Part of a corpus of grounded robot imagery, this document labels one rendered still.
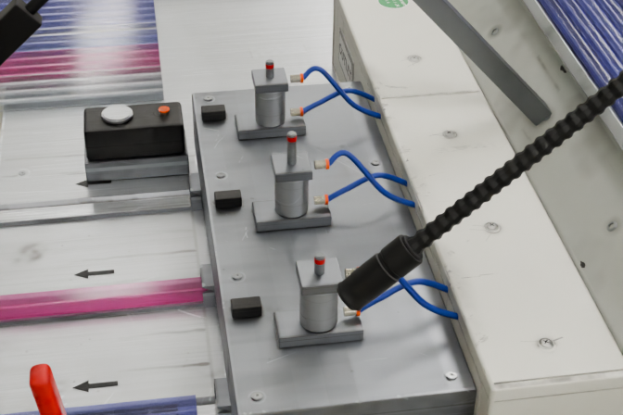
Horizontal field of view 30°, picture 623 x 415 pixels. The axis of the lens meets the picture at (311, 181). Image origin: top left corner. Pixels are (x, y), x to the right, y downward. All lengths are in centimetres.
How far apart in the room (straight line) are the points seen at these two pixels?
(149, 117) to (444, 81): 23
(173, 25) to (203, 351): 45
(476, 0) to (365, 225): 32
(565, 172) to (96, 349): 34
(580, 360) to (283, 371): 16
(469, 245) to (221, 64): 41
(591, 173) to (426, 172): 11
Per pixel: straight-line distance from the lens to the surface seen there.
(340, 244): 75
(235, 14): 115
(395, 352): 68
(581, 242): 77
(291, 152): 74
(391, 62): 91
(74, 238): 87
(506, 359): 65
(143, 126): 90
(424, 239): 58
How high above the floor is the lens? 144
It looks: 17 degrees down
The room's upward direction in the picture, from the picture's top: 50 degrees clockwise
